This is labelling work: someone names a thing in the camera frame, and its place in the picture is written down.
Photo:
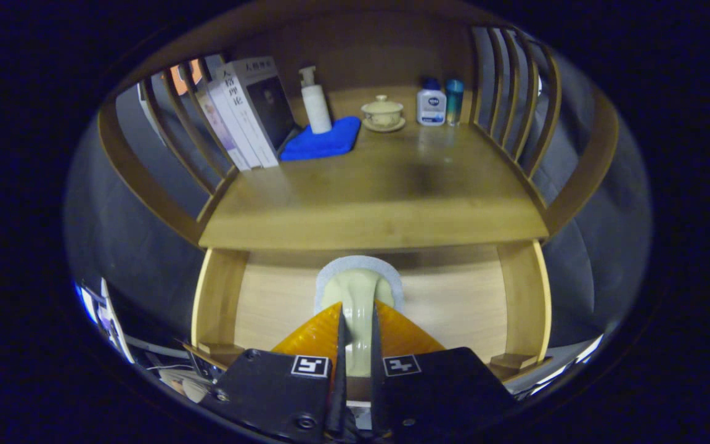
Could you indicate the wooden countertop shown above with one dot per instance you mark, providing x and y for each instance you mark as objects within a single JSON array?
[{"x": 392, "y": 197}]

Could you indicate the white lotion bottle blue cap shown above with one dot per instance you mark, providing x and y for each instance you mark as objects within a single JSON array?
[{"x": 431, "y": 108}]

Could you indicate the beige lidded tea cup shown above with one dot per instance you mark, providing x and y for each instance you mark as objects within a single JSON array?
[{"x": 383, "y": 114}]

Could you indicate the wooden cabinet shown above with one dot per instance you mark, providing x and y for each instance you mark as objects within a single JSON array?
[{"x": 361, "y": 55}]

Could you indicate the blue cloth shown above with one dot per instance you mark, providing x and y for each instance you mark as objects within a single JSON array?
[{"x": 324, "y": 145}]

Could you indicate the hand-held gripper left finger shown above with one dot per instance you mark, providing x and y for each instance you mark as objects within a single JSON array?
[{"x": 338, "y": 394}]

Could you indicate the wooden drawer with black knob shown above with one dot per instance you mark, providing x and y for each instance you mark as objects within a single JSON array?
[{"x": 453, "y": 302}]

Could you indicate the teal bottle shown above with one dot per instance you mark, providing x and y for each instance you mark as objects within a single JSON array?
[{"x": 454, "y": 102}]

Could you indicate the lavender book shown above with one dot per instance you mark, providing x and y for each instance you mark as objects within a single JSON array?
[{"x": 222, "y": 132}]

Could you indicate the white pump bottle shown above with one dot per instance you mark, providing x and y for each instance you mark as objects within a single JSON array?
[{"x": 317, "y": 108}]

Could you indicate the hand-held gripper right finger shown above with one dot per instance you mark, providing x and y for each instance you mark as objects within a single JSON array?
[{"x": 377, "y": 394}]

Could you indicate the white book with dark cover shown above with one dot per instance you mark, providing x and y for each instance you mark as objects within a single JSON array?
[{"x": 262, "y": 98}]

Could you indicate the thin white book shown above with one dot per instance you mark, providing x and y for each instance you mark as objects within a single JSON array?
[{"x": 238, "y": 126}]

